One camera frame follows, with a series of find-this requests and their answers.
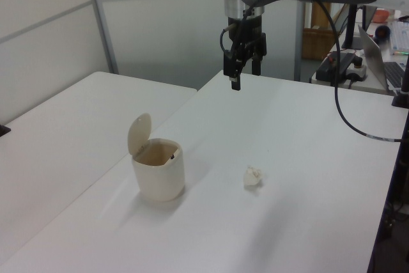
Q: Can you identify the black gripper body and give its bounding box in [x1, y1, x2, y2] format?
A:
[227, 15, 264, 51]

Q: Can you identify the white paper trash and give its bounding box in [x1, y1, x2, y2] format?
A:
[243, 164, 266, 188]

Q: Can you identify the small white lidded bin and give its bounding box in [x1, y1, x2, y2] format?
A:
[127, 112, 187, 203]

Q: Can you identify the wooden crate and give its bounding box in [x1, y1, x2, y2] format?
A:
[302, 27, 337, 61]

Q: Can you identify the black power box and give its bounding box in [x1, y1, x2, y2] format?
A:
[315, 51, 356, 81]

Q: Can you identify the grey emergency stop button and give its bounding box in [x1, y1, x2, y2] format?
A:
[346, 56, 369, 82]

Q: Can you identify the black monitor stand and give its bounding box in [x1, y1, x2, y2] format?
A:
[341, 3, 364, 50]

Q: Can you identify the silver open laptop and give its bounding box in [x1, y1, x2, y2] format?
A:
[357, 24, 407, 92]

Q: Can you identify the dark blue round object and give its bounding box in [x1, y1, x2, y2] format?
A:
[374, 25, 391, 42]

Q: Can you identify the orange bowl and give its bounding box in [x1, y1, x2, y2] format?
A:
[371, 8, 391, 24]

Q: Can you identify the white keyboard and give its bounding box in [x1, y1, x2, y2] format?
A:
[390, 19, 409, 57]

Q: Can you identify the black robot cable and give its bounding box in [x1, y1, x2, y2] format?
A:
[219, 0, 403, 143]

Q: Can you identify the grey partition post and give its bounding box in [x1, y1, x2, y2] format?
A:
[85, 0, 120, 75]

